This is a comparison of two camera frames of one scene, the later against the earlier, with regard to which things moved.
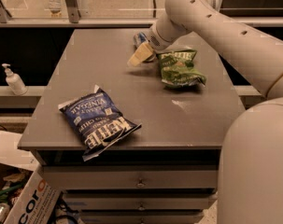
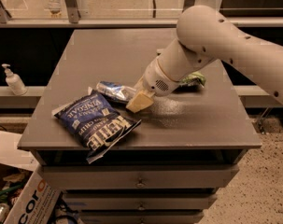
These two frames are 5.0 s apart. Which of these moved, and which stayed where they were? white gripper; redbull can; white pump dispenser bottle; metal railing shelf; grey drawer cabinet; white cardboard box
Moved: white gripper; redbull can
Stayed: white pump dispenser bottle; grey drawer cabinet; metal railing shelf; white cardboard box
